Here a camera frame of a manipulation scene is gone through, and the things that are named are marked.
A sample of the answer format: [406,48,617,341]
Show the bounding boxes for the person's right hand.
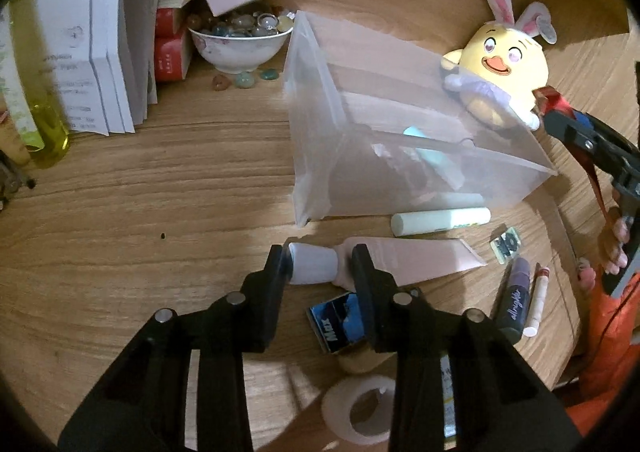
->
[575,207,633,293]

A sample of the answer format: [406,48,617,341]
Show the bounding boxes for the white floral bowl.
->
[187,22,294,74]

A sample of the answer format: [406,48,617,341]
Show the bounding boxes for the white lip balm stick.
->
[391,207,492,237]
[522,266,550,337]

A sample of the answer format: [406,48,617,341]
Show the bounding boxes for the purple bottle with dark cap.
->
[492,257,532,345]

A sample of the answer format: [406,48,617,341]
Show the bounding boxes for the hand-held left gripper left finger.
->
[57,244,293,452]

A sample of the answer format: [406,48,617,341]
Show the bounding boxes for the mint oval object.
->
[402,126,468,193]

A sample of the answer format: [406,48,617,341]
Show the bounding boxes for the white tape roll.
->
[321,374,397,445]

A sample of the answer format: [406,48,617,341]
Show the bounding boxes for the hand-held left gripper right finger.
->
[350,243,583,452]

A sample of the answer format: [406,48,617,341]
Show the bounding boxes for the pink tube with white cap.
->
[287,236,488,291]

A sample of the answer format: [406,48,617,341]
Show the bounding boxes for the dark green pump bottle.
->
[440,354,458,450]

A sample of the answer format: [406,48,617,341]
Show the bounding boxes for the pile of polished stones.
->
[187,6,293,38]

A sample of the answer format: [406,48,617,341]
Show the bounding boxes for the yellow spray bottle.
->
[10,0,71,170]

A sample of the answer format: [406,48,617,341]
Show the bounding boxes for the clear plastic storage bin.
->
[282,10,558,229]

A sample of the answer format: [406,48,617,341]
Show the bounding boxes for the dark metal tool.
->
[0,149,37,210]

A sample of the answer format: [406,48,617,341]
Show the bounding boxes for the red packet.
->
[532,86,612,220]

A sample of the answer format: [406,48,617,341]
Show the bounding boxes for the orange garment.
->
[565,277,640,438]

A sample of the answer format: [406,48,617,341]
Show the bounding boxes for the blue and black box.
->
[306,293,373,355]

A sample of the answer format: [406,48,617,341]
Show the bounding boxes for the red box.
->
[151,32,194,82]
[155,6,177,38]

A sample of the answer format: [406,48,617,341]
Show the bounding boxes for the folded white papers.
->
[10,0,151,137]

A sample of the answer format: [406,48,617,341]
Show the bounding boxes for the black and white printed sachet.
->
[490,227,523,265]

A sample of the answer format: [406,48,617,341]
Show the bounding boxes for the small yellow cream tube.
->
[0,102,32,167]

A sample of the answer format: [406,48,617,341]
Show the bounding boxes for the yellow chick plush toy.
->
[440,0,558,133]

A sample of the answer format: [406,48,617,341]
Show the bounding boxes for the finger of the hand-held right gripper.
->
[542,109,628,183]
[570,112,640,157]

